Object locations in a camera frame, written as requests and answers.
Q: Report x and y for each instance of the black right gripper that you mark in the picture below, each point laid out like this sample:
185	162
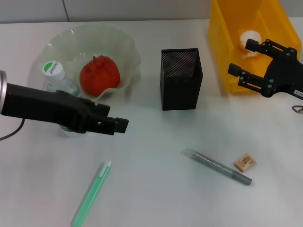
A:
284	73

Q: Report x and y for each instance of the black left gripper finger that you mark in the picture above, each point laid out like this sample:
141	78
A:
118	125

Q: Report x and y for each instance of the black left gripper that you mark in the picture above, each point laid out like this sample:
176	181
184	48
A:
42	104

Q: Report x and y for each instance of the white paper ball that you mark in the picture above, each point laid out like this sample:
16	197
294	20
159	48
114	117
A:
248	37

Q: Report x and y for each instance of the red-orange toy orange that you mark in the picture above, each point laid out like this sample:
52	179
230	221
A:
99	75

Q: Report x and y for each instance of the clear bottle with green label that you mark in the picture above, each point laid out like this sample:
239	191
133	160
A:
53	71

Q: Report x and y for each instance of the green pen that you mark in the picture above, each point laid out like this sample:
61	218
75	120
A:
94	186

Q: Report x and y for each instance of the grey marker pen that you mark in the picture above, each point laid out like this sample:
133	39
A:
213	164

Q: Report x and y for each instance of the beige eraser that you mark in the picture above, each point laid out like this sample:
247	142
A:
244	162

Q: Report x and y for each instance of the black mesh pen holder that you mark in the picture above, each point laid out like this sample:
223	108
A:
181	94

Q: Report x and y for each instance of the pale green glass fruit plate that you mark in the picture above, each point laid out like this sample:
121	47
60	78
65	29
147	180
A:
71	42

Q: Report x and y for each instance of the yellow plastic bin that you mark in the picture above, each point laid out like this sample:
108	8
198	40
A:
225	47

